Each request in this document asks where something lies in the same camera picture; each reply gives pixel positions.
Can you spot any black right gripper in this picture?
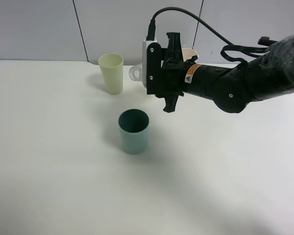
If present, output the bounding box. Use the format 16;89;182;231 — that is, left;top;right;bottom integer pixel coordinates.
159;32;186;113

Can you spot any clear water bottle green label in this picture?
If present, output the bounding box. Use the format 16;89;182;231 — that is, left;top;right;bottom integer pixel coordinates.
129;63;143;82

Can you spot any teal blue plastic cup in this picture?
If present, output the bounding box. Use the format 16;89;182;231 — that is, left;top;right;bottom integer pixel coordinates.
118;109;149;154

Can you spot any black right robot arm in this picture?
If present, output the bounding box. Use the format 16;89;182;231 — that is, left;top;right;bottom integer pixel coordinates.
156;35;294;113

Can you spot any blue sleeved paper cup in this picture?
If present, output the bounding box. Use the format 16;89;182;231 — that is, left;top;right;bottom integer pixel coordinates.
182;47;198;62

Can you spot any pale yellow-green plastic cup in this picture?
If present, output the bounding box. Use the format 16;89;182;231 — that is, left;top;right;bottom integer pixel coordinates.
98;53;123;95

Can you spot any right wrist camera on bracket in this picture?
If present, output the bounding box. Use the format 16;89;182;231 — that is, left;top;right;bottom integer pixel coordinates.
142;39;163;95

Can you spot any black right camera cable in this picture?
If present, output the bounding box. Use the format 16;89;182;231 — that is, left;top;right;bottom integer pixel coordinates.
147;8;277;65

